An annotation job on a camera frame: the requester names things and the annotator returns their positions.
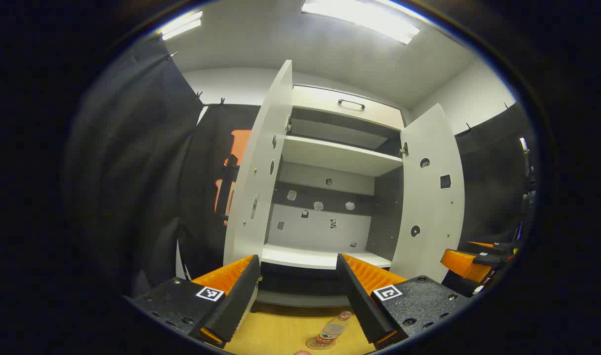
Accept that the white cabinet drawer front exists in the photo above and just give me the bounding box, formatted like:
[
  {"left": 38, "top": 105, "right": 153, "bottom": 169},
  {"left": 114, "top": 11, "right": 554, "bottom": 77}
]
[{"left": 293, "top": 85, "right": 404, "bottom": 131}]

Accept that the clear plastic water bottle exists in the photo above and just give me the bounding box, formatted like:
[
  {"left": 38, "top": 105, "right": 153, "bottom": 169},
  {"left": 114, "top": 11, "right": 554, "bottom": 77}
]
[{"left": 316, "top": 311, "right": 353, "bottom": 348}]

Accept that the white cabinet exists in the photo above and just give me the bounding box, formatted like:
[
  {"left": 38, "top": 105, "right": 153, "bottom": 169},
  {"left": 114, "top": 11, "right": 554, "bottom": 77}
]
[{"left": 256, "top": 85, "right": 407, "bottom": 309}]

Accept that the white cabinet door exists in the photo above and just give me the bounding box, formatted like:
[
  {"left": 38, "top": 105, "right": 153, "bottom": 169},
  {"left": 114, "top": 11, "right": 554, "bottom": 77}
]
[
  {"left": 223, "top": 60, "right": 293, "bottom": 269},
  {"left": 390, "top": 103, "right": 466, "bottom": 284}
]

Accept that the round wooden coaster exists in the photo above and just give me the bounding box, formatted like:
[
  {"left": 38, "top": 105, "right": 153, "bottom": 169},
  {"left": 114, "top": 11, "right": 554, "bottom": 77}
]
[{"left": 305, "top": 335, "right": 337, "bottom": 351}]

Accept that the black backdrop cloth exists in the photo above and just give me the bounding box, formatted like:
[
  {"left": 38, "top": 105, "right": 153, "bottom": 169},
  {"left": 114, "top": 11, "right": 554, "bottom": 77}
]
[
  {"left": 453, "top": 101, "right": 537, "bottom": 247},
  {"left": 64, "top": 37, "right": 261, "bottom": 299}
]

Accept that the large ceiling light panel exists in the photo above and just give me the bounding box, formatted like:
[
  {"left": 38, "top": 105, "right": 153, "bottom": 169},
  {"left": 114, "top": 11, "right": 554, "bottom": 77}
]
[{"left": 300, "top": 0, "right": 422, "bottom": 46}]

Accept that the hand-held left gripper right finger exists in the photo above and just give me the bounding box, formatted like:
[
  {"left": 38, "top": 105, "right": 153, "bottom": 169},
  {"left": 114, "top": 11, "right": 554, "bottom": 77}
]
[{"left": 336, "top": 253, "right": 472, "bottom": 350}]

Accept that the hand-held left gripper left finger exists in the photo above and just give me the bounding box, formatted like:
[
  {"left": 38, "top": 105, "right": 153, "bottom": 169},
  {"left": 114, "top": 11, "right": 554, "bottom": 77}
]
[{"left": 125, "top": 254, "right": 261, "bottom": 349}]

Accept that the narrow ceiling light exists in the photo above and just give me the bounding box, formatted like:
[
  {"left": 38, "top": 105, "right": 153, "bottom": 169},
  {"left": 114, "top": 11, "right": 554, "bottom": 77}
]
[{"left": 156, "top": 11, "right": 204, "bottom": 41}]

